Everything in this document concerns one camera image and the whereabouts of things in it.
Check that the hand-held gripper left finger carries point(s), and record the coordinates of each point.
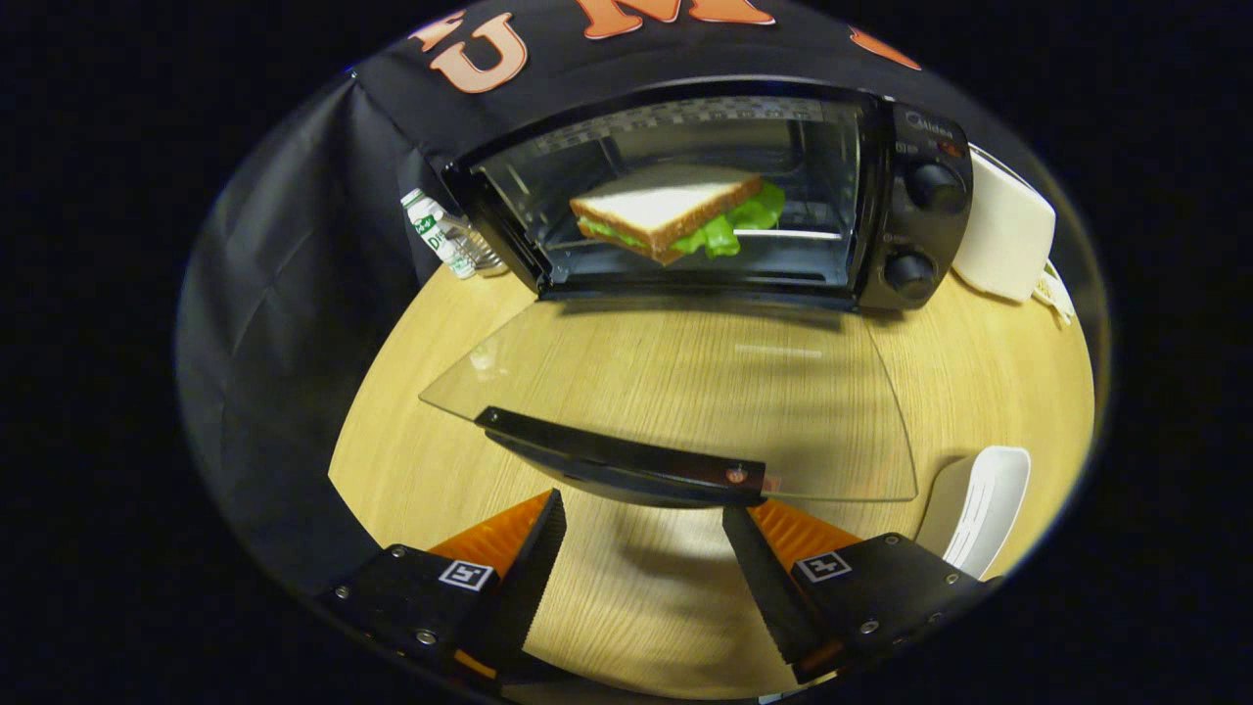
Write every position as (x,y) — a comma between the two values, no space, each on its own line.
(533,578)

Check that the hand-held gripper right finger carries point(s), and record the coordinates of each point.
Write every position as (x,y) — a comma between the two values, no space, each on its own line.
(768,587)

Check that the black toaster oven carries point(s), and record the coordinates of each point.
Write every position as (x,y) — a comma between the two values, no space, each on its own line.
(920,235)

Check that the lettuce sandwich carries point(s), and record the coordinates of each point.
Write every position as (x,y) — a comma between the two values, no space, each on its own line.
(666,201)

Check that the white slot toaster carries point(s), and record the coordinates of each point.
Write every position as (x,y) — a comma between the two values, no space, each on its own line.
(1008,235)

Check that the white rectangular plate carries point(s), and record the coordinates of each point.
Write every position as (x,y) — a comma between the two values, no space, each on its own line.
(979,509)

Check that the white bottle with green label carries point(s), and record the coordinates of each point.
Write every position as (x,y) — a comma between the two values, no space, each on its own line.
(436,235)

